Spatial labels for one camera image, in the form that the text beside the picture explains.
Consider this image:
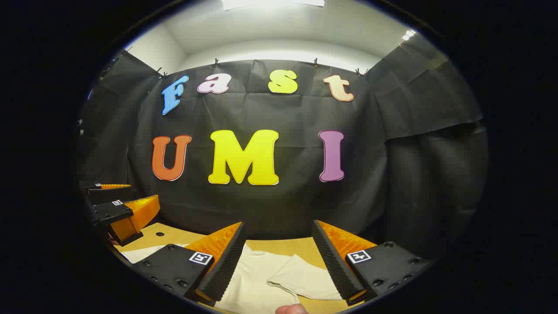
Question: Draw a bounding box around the ceiling light panel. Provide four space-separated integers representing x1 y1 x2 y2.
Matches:
221 0 326 11

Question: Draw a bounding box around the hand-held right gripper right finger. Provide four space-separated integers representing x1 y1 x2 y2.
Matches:
312 220 433 306

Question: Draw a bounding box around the black backdrop cloth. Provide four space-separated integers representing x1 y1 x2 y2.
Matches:
78 37 489 262

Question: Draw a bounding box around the cream sweatshirt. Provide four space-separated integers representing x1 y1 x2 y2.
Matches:
120 242 345 314

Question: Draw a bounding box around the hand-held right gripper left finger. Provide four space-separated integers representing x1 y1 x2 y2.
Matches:
132 222 247 307

